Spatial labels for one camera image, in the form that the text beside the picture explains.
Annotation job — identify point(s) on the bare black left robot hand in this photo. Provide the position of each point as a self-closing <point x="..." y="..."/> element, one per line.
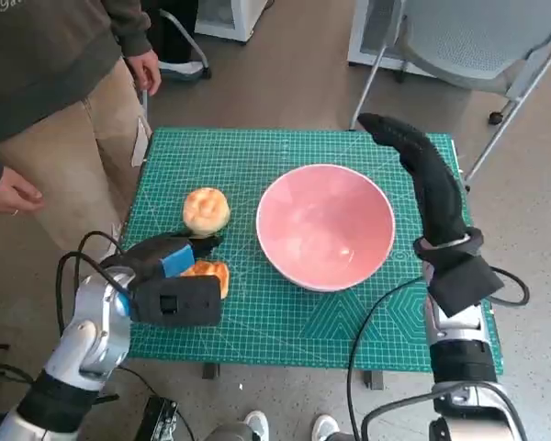
<point x="156" y="255"/>

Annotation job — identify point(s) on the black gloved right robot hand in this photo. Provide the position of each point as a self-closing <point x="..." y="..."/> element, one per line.
<point x="436" y="193"/>

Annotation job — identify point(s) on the rectangular braided toy bread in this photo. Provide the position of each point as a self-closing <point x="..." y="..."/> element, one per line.
<point x="211" y="271"/>

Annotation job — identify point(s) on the round toy bread bun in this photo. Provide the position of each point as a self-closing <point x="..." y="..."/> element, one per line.
<point x="206" y="209"/>

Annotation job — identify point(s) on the pink bowl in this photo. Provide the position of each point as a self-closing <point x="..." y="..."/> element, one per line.
<point x="326" y="220"/>

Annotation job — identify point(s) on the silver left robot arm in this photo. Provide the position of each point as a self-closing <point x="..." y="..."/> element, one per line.
<point x="87" y="331"/>

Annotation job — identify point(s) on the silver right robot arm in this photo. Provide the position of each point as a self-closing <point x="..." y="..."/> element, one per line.
<point x="464" y="363"/>

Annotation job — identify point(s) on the green cutting mat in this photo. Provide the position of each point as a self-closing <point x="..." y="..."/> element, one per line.
<point x="280" y="321"/>

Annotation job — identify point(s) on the grey mesh chair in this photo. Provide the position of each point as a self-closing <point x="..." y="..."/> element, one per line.
<point x="464" y="37"/>

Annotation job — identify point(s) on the white cabinet with grille side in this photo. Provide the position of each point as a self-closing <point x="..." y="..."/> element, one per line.
<point x="360" y="50"/>

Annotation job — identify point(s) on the black device with metal clips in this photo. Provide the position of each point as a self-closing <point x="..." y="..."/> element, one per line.
<point x="160" y="418"/>

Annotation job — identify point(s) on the white shoe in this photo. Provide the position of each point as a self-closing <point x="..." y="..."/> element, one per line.
<point x="257" y="422"/>
<point x="326" y="425"/>

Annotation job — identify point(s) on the grey chair with seated person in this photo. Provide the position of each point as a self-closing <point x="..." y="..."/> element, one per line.
<point x="202" y="50"/>

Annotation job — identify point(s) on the standing person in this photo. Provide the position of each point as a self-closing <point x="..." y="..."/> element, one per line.
<point x="50" y="55"/>

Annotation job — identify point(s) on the seated person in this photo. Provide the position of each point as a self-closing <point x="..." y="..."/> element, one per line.
<point x="176" y="27"/>

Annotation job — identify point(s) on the white cabinet with mesh door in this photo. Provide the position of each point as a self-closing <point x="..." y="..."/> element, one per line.
<point x="245" y="18"/>

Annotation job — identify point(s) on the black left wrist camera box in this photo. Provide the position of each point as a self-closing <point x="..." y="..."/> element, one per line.
<point x="179" y="301"/>

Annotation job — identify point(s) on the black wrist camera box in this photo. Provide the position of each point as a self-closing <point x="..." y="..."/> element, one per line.
<point x="179" y="301"/>
<point x="466" y="285"/>

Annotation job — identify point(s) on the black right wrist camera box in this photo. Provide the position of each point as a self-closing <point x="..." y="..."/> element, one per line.
<point x="466" y="285"/>

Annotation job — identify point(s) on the black table bracket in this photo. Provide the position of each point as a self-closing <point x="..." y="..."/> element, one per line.
<point x="374" y="381"/>
<point x="211" y="371"/>

